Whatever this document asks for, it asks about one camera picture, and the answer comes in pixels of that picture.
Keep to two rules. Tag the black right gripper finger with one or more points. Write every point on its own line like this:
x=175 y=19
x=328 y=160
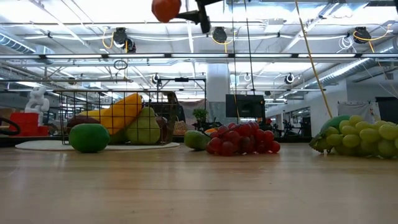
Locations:
x=203 y=18

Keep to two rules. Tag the orange bell pepper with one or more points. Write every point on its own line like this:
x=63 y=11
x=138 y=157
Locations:
x=166 y=9

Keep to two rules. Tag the green cucumber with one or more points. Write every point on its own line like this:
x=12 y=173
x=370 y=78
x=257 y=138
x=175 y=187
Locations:
x=196 y=140

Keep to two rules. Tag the green pear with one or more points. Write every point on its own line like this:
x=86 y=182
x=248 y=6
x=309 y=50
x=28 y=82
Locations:
x=144 y=129

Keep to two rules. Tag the white building column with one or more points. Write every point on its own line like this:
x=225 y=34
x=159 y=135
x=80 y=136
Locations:
x=217 y=81

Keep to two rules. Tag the small black ceiling reel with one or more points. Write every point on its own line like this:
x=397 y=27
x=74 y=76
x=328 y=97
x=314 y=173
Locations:
x=155 y=79
x=289 y=78

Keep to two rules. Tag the black monitor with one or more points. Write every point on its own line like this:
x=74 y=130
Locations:
x=245 y=105

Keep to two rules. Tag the green potted plant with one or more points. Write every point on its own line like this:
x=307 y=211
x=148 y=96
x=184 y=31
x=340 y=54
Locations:
x=200 y=115

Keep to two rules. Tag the woven wicker bag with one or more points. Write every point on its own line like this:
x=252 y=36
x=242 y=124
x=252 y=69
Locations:
x=182 y=128

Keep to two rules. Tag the orange tangerine cluster with leaves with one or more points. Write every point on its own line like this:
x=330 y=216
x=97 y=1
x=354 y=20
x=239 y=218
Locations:
x=212 y=130

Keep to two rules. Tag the red grape bunch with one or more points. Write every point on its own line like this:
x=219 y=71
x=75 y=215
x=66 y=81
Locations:
x=242 y=140

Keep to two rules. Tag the white round mat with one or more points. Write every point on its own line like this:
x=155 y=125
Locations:
x=140 y=146

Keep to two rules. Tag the white hanging cloth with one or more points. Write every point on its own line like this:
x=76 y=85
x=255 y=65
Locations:
x=356 y=110

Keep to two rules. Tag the green grape bunch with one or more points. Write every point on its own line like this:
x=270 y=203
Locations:
x=367 y=137

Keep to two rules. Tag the red storage box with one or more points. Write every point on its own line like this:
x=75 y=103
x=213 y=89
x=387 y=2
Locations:
x=26 y=124

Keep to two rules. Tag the black metal rack frame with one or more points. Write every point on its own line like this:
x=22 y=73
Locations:
x=182 y=80

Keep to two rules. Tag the silver ceiling duct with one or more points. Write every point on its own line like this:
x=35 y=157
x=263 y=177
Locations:
x=18 y=45
x=342 y=72

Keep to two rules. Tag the black wall panel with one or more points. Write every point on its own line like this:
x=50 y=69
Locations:
x=387 y=109

